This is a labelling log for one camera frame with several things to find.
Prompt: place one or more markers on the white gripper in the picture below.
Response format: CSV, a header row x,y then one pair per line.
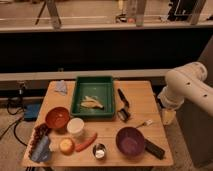
x,y
168,116

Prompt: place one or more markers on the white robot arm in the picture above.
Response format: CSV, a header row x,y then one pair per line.
x,y
185,82

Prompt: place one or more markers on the small steel cup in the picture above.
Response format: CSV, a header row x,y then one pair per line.
x,y
99,151

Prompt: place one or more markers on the white paper cup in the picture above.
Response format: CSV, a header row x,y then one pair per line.
x,y
75,127

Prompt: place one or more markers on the black rectangular block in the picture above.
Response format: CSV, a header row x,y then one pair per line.
x,y
154,149

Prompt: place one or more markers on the wooden table board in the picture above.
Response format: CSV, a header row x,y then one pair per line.
x,y
142,107

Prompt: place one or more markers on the purple bowl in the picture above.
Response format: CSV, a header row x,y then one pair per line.
x,y
130,141

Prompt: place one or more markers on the banana peel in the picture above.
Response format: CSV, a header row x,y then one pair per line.
x,y
90,102

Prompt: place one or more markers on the orange carrot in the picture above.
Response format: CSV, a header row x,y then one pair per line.
x,y
86,143

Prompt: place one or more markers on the yellow round fruit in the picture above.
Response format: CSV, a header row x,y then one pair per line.
x,y
66,146

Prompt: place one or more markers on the red bowl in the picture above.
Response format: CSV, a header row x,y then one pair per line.
x,y
57,118

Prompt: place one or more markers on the crumpled light blue cloth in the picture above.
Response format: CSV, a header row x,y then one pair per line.
x,y
61,87

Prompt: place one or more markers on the dark red grape bunch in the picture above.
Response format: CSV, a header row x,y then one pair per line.
x,y
39,132

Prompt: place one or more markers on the blue cloth toy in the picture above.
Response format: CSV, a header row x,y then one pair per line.
x,y
42,151

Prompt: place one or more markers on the blue box on floor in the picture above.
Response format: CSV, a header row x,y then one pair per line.
x,y
31,112

